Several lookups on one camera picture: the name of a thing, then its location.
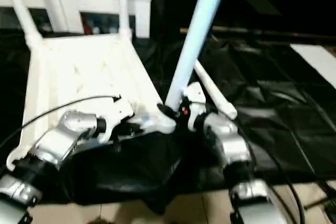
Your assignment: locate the white plastic table top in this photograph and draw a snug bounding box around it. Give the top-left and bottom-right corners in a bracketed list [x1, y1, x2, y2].
[6, 34, 176, 171]

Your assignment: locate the white plastic table leg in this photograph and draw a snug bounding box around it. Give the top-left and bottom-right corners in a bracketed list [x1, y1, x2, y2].
[0, 0, 43, 45]
[164, 0, 234, 111]
[117, 0, 132, 38]
[193, 60, 238, 120]

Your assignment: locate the black mat cloth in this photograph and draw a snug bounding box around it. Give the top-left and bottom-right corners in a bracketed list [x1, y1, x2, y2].
[0, 24, 336, 214]

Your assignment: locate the red carton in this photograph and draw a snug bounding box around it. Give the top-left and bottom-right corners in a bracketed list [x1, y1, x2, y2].
[83, 16, 91, 35]

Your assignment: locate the white flat board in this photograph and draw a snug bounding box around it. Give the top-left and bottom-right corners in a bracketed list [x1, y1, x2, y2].
[290, 44, 336, 90]

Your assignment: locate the black tripod leg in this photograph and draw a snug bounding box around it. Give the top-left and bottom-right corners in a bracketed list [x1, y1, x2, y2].
[304, 197, 331, 209]

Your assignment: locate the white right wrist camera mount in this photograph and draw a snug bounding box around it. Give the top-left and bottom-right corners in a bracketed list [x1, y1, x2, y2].
[181, 82, 207, 132]

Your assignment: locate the black left wrist camera cable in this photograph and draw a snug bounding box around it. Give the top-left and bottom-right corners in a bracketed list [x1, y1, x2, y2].
[0, 94, 122, 151]

